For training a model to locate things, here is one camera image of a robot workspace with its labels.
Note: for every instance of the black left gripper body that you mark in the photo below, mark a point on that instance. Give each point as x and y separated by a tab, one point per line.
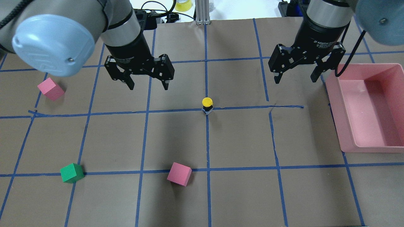
128	49

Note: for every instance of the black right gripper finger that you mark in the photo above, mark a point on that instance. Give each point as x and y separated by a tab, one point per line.
318	70
278	71

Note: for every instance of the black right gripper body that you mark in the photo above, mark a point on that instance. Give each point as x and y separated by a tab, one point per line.
318	37

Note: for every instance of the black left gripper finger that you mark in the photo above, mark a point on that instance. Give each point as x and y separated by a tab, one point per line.
126	78
165	83

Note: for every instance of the yellow push button switch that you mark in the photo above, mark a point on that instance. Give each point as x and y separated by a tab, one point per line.
207	105

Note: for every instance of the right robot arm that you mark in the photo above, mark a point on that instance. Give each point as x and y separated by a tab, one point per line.
381	19

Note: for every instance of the black power adapter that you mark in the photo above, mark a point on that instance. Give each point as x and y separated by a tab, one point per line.
286	9

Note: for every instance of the pink plastic bin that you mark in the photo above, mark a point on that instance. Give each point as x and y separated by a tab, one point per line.
367	103

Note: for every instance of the yellow tape roll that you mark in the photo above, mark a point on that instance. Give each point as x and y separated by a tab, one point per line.
183	5

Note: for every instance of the pink cube far corner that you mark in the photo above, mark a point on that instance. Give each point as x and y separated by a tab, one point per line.
51	89

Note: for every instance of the pink cube near centre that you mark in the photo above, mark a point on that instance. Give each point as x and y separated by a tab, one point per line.
179	174

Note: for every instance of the green cube near base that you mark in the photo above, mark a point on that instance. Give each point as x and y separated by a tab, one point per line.
72	173

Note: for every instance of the aluminium frame post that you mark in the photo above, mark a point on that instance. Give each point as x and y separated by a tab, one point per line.
202	12

